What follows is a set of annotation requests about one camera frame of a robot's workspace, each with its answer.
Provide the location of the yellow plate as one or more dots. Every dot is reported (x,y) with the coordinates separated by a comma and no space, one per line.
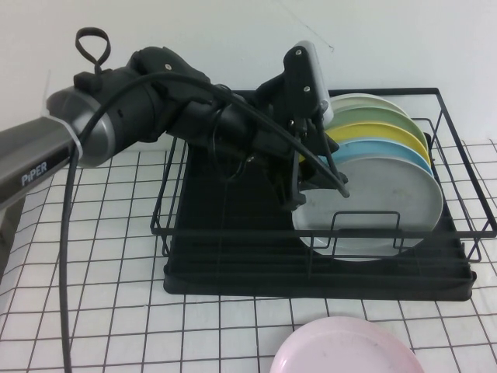
(369,134)

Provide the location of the grey plate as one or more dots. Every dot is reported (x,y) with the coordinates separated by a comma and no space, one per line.
(388,202)

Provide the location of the black plastic drip tray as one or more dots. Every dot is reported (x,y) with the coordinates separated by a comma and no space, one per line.
(233,241)

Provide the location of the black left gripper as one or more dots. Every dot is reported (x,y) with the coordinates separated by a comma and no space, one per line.
(273,116)

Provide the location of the green plate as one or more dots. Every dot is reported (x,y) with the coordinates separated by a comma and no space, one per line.
(369,116)

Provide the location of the pink plate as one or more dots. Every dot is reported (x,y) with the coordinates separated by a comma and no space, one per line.
(341,349)

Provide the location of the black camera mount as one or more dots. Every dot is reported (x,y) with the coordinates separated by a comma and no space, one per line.
(297,81)

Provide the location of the pale white-green plate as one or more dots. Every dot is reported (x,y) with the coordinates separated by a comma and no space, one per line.
(349,102)

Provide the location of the blue plate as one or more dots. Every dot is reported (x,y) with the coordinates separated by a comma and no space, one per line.
(380,149)

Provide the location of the white grid tablecloth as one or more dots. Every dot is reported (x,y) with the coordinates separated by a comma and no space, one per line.
(116,272)

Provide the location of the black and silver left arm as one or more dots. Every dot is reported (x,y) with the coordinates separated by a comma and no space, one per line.
(128,116)

